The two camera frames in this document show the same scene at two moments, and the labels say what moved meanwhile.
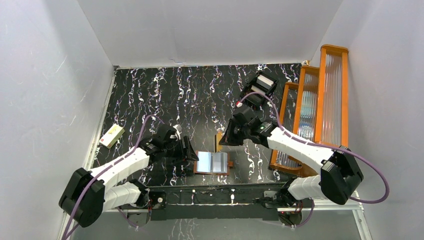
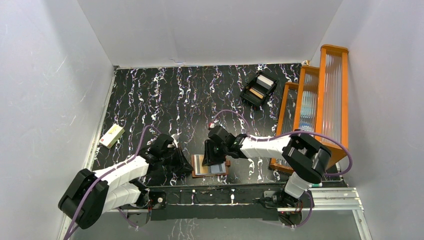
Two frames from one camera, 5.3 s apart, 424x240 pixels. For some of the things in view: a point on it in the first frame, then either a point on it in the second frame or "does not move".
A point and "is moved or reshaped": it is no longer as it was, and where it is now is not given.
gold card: [219, 147] is moved or reshaped
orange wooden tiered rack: [316, 109] does not move
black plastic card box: [260, 82] does not move
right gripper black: [228, 138] -> [209, 158]
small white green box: [114, 133] does not move
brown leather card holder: [212, 163] does not move
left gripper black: [182, 148] -> [178, 158]
